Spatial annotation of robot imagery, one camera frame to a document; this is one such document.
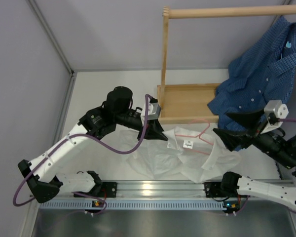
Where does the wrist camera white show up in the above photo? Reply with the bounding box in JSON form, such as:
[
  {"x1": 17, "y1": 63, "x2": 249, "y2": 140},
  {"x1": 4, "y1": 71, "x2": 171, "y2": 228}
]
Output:
[
  {"x1": 141, "y1": 97, "x2": 161, "y2": 122},
  {"x1": 261, "y1": 100, "x2": 289, "y2": 134}
]

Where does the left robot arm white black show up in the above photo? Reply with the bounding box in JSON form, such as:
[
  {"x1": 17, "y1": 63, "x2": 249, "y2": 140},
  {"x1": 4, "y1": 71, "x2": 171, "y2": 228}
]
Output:
[{"x1": 13, "y1": 86, "x2": 168, "y2": 206}]

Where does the aluminium corner frame post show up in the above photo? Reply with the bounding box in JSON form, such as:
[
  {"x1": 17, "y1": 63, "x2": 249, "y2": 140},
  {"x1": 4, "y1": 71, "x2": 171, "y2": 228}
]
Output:
[{"x1": 26, "y1": 0, "x2": 76, "y2": 144}]

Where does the slotted cable duct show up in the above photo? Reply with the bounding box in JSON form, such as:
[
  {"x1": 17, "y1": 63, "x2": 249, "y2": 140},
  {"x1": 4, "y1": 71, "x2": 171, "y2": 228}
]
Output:
[{"x1": 40, "y1": 199, "x2": 236, "y2": 210}]

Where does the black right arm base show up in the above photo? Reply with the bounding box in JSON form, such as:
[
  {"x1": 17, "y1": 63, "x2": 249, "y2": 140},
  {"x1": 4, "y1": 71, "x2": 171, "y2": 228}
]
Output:
[{"x1": 204, "y1": 181, "x2": 247, "y2": 202}]

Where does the aluminium mounting rail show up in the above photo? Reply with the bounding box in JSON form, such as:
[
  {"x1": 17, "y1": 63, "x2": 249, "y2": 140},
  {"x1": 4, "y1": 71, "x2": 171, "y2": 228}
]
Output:
[{"x1": 98, "y1": 180, "x2": 294, "y2": 198}]

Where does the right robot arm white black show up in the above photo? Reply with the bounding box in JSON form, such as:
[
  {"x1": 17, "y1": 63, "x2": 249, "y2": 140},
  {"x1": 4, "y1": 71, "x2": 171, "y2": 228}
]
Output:
[{"x1": 213, "y1": 104, "x2": 296, "y2": 213}]

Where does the wooden clothes rack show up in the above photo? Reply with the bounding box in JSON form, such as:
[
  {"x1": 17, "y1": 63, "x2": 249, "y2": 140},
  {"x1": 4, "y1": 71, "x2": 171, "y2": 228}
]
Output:
[{"x1": 157, "y1": 4, "x2": 296, "y2": 124}]

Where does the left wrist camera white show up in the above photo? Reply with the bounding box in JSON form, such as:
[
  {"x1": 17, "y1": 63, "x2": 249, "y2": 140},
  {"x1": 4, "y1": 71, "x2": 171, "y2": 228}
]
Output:
[{"x1": 141, "y1": 97, "x2": 161, "y2": 122}]

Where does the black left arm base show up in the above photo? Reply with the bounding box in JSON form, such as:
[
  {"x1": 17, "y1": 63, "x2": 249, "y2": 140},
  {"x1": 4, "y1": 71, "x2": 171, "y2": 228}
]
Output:
[{"x1": 97, "y1": 182, "x2": 117, "y2": 198}]

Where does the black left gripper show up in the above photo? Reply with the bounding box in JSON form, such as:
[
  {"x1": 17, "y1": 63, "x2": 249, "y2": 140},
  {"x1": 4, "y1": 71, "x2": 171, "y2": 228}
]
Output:
[{"x1": 114, "y1": 109, "x2": 169, "y2": 141}]

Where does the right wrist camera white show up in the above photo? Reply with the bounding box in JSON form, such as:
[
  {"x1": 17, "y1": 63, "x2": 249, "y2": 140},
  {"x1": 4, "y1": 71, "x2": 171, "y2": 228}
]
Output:
[{"x1": 261, "y1": 100, "x2": 289, "y2": 134}]

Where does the blue checkered shirt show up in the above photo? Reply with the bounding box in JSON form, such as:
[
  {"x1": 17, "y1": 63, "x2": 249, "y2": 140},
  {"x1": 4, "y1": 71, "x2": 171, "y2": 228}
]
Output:
[{"x1": 208, "y1": 16, "x2": 296, "y2": 131}]

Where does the white shirt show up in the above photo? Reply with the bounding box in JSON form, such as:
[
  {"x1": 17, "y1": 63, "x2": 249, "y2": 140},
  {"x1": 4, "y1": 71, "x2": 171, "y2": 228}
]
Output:
[{"x1": 114, "y1": 125, "x2": 242, "y2": 183}]

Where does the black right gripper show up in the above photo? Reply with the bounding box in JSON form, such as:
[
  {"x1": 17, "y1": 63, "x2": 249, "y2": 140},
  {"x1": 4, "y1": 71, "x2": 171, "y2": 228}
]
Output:
[{"x1": 213, "y1": 106, "x2": 296, "y2": 170}]

